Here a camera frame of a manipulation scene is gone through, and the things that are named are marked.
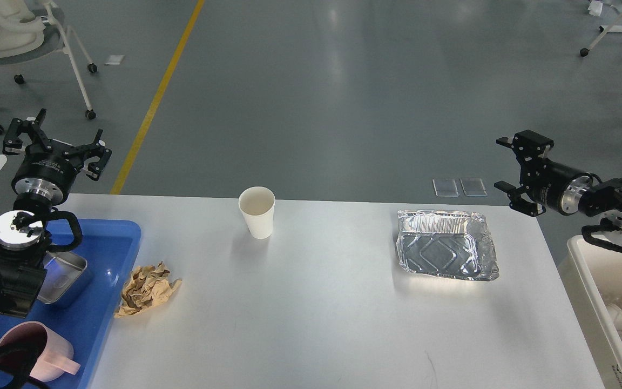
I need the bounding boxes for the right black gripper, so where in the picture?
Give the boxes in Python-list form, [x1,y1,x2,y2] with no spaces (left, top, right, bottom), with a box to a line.
[494,130,594,217]

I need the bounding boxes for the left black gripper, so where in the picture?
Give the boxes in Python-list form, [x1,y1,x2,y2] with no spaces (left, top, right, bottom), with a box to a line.
[2,108,112,206]

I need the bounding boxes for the small stainless steel tray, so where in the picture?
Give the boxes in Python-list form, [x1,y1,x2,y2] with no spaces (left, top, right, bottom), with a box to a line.
[37,251,93,308]

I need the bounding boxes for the pink mug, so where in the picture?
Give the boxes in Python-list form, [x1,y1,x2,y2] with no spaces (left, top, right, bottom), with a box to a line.
[0,321,80,383]

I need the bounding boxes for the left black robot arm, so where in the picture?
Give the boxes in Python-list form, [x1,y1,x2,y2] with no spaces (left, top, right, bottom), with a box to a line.
[0,109,112,388]

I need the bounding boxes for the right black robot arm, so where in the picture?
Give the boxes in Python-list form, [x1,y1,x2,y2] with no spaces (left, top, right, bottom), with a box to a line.
[495,130,622,253]

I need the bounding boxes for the aluminium foil tray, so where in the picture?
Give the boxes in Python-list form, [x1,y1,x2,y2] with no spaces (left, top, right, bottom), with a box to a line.
[396,210,499,281]

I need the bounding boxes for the blue plastic tray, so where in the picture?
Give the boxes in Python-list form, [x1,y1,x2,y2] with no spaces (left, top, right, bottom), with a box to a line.
[25,219,141,388]

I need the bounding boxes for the white rolling chair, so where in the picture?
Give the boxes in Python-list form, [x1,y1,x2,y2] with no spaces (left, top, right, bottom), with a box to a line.
[0,1,97,135]

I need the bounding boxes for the crumpled brown paper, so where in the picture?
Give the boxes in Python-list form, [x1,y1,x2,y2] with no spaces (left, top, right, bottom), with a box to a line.
[113,263,182,318]

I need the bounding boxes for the white paper cup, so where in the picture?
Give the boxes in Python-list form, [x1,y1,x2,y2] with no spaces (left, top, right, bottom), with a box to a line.
[239,186,275,239]

